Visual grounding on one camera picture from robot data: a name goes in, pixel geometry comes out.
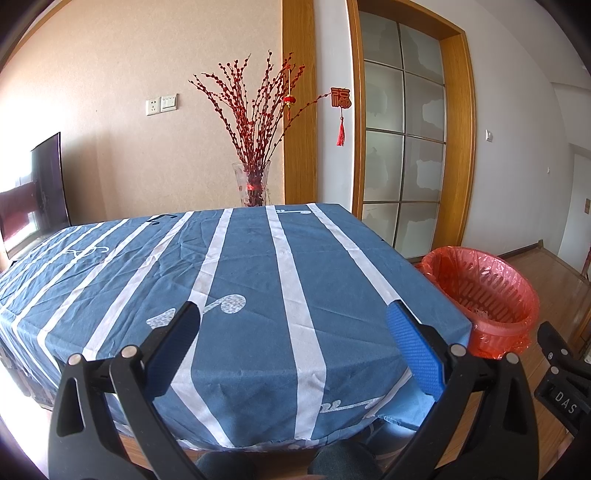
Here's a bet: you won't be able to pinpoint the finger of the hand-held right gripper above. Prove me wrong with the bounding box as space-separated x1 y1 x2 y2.
537 322 591 377

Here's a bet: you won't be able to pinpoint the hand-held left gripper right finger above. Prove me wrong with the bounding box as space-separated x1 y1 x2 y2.
381 300 541 480

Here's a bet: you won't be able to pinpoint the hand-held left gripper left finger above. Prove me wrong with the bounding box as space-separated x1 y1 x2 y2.
48 300 211 480

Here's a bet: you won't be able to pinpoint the translucent red bin liner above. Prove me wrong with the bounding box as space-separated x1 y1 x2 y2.
414 246 542 361

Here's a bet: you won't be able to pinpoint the red lattice waste basket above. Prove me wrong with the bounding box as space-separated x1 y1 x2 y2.
416 247 541 361

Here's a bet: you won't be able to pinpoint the blue white striped tablecloth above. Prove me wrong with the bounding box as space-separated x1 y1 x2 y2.
0 203 472 452

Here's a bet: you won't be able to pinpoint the person's right leg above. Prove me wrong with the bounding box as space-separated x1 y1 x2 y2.
308 440 384 480

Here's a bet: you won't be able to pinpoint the clear glass vase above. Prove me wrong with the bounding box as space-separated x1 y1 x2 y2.
232 161 271 208

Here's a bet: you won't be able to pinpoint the black television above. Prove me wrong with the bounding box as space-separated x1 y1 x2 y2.
0 132 72 259

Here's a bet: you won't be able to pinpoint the red berry branches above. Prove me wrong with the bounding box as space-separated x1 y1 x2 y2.
188 52 331 206

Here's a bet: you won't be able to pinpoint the frosted glass door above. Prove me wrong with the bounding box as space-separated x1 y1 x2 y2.
360 11 446 261

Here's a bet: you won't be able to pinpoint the red tassel ornament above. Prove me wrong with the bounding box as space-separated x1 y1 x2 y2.
330 86 352 147

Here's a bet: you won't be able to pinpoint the wooden door frame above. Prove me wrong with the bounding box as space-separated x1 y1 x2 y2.
347 0 476 261

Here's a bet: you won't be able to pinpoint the wooden wall trim post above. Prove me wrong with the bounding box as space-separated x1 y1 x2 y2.
281 0 317 206

